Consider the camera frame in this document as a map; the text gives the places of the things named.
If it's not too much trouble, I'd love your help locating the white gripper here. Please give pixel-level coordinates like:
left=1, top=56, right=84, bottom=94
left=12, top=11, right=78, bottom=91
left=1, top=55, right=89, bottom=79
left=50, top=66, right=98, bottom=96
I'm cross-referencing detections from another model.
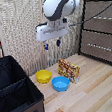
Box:
left=34, top=17, right=72, bottom=53

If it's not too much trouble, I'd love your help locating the yellow bowl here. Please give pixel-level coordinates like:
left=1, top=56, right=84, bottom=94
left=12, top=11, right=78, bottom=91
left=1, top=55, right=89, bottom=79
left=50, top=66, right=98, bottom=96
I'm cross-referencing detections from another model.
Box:
left=34, top=68, right=54, bottom=86

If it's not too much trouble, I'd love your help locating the blue bowl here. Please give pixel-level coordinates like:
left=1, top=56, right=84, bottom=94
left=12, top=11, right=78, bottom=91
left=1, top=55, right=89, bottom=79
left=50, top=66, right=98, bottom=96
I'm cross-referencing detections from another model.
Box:
left=50, top=74, right=72, bottom=94

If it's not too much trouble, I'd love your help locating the brown dresser with drawers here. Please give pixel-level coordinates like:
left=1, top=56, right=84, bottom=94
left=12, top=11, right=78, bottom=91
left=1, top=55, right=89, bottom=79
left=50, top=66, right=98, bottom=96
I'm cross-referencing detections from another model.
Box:
left=71, top=0, right=112, bottom=73

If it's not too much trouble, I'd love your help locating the black fabric storage box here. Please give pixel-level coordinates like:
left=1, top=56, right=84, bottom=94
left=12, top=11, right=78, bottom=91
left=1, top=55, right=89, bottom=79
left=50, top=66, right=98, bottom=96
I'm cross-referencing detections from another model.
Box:
left=0, top=51, right=47, bottom=112

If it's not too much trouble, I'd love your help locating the silver drawer handle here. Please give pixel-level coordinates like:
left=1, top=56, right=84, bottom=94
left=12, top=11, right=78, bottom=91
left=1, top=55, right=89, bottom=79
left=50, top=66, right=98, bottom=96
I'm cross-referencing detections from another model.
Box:
left=92, top=13, right=112, bottom=24
left=86, top=39, right=112, bottom=55

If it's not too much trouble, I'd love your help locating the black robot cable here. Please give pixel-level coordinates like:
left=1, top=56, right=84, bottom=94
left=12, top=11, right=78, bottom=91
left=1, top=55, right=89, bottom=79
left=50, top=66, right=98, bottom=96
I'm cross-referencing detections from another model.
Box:
left=65, top=1, right=112, bottom=28

